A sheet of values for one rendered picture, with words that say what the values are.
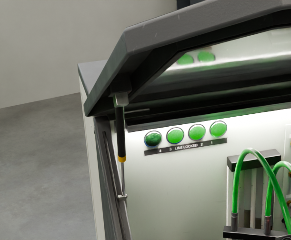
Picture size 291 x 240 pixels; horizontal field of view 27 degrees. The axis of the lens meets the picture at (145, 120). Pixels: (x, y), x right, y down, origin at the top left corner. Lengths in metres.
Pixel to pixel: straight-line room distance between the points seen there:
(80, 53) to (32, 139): 1.04
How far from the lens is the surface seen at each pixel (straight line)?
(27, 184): 4.15
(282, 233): 1.70
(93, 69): 1.74
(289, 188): 1.80
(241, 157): 1.52
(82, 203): 3.86
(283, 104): 1.63
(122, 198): 1.46
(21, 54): 5.24
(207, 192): 1.71
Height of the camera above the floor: 2.11
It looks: 26 degrees down
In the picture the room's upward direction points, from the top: 3 degrees counter-clockwise
